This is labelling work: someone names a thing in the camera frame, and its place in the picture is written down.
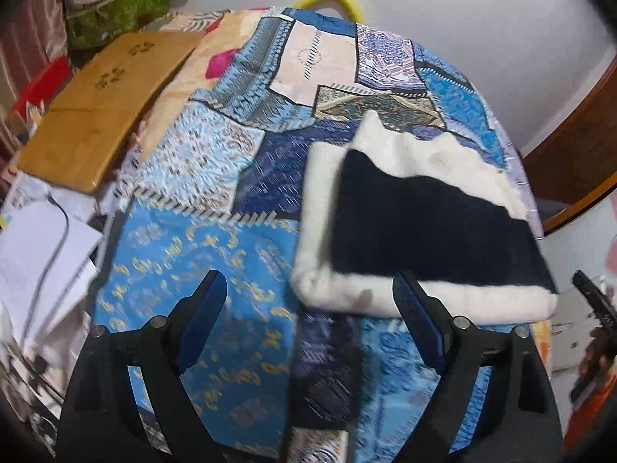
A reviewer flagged red box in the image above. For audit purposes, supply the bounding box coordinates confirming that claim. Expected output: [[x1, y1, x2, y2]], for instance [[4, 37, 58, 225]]
[[10, 55, 73, 117]]

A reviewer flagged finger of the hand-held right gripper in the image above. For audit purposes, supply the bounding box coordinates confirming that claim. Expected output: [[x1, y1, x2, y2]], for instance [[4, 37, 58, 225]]
[[571, 270, 617, 336]]

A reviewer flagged person's right forearm orange sleeve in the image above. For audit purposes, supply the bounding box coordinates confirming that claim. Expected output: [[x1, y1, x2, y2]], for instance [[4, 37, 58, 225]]
[[563, 371, 617, 455]]

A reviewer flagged stack of white papers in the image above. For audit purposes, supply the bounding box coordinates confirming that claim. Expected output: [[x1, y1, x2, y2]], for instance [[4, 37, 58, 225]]
[[0, 198, 106, 353]]

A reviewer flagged yellow padded tube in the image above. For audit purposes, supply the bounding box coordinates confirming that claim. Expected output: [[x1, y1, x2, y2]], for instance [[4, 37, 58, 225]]
[[293, 0, 365, 24]]

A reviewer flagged blue patchwork blanket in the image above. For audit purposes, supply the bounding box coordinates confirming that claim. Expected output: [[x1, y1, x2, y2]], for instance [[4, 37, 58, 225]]
[[103, 6, 536, 463]]

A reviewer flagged wooden lap board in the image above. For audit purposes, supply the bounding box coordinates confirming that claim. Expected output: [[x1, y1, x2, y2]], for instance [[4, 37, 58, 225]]
[[10, 31, 206, 196]]

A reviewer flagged lavender bed sheet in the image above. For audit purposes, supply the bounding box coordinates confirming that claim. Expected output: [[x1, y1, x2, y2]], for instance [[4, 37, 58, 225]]
[[494, 140, 546, 242]]

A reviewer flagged orange floral blanket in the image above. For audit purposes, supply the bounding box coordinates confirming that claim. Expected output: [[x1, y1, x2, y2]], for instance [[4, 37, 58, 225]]
[[137, 8, 273, 155]]

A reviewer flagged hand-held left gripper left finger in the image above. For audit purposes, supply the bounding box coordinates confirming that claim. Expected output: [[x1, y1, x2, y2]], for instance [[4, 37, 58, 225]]
[[55, 270, 228, 463]]

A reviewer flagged grey cable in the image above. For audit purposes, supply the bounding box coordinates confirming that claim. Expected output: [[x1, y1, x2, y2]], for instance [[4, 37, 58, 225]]
[[22, 192, 72, 345]]

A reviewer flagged striped maroon curtain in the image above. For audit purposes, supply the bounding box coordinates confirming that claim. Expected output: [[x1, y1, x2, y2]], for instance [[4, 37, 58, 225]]
[[0, 0, 68, 155]]

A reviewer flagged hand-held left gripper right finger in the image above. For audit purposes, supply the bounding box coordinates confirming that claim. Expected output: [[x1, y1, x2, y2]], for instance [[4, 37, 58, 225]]
[[391, 270, 566, 456]]

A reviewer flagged green patterned bag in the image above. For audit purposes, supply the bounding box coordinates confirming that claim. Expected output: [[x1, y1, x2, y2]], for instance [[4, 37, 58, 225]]
[[65, 0, 173, 50]]

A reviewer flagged white and navy knit sweater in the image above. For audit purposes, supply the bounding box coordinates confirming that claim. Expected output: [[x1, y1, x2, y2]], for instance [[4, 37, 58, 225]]
[[292, 108, 560, 326]]

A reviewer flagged brown wooden door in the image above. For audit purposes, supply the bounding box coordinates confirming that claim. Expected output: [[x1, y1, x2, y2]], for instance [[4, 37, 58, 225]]
[[521, 53, 617, 233]]

